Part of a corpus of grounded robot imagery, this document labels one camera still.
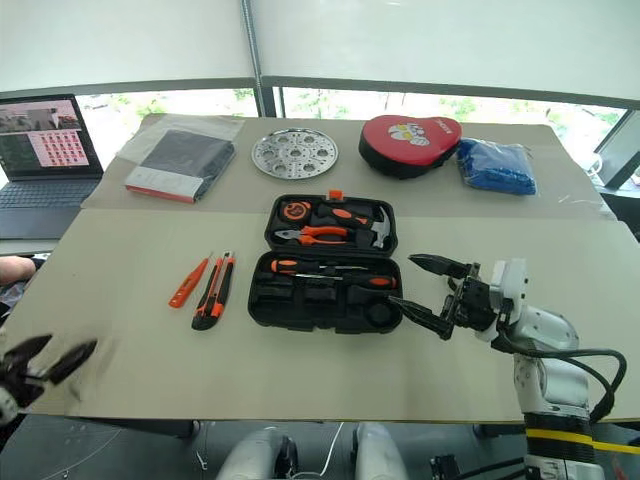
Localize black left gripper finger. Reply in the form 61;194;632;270
0;333;54;377
46;339;99;386

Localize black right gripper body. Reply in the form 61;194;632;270
439;263;500;332

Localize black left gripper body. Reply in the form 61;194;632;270
0;371;49;407

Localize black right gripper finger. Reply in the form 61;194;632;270
387;295;455;342
408;253;475;288

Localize black plastic tool case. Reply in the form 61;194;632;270
246;188;406;336

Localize orange voltage tester pen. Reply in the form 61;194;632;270
167;256;212;310

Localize slim orange black utility knife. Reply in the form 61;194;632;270
191;252;225;331

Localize large orange black utility knife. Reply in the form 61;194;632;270
205;252;237;331

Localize black tape roll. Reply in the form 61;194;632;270
367;300;398;330

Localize orange black screwdriver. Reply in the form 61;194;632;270
268;257;371;277
293;272;400;291

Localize seated person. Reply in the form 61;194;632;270
0;255;39;321

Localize blue cloth in clear bag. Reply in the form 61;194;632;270
454;136;539;197

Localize black orange claw hammer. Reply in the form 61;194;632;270
314;201;393;251

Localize red heart-shaped pad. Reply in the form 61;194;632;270
357;113;462;181

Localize silver rounded shell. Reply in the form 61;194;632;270
353;421;409;480
215;425;301;480

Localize black laptop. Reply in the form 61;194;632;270
0;93;105;242

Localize small black block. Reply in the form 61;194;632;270
429;451;462;480

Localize black orange tape measure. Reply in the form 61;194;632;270
279;197;313;223

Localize silver perforated steamer plate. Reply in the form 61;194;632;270
250;127;340;180

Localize black fabric in clear bag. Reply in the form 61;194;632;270
115;113;247;204

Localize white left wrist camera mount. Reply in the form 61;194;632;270
0;387;19;426

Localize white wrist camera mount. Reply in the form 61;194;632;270
474;258;529;344
0;387;19;426

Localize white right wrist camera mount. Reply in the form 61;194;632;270
474;258;529;344

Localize orange handled pliers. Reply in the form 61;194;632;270
273;225;353;248

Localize thin white cable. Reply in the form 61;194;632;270
318;421;347;477

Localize grey window frame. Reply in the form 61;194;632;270
0;0;640;121

